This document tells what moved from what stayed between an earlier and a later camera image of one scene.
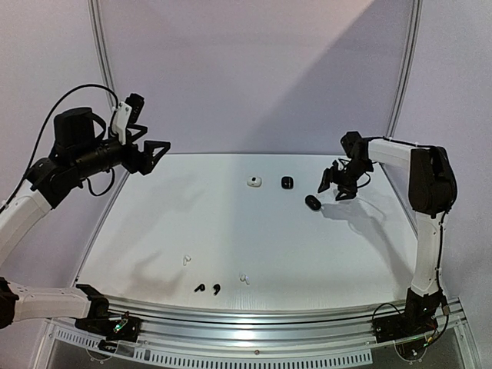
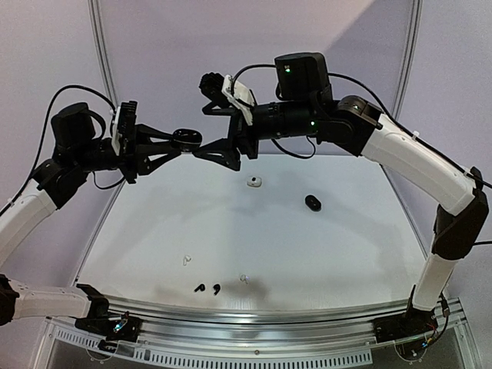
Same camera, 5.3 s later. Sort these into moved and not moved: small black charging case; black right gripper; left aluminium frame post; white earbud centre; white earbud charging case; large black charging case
Moved: small black charging case; black right gripper
Not moved: large black charging case; white earbud centre; left aluminium frame post; white earbud charging case
